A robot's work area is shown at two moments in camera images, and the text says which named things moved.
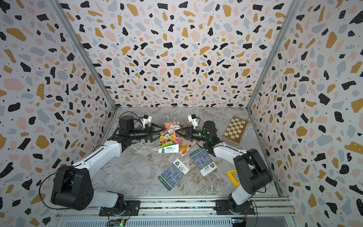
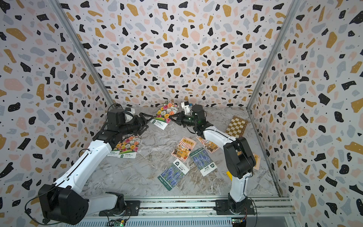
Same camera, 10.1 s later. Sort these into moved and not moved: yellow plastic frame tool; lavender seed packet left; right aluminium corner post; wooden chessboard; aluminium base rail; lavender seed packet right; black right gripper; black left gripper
Moved: black left gripper; black right gripper
Not moved: right aluminium corner post; lavender seed packet right; aluminium base rail; lavender seed packet left; wooden chessboard; yellow plastic frame tool
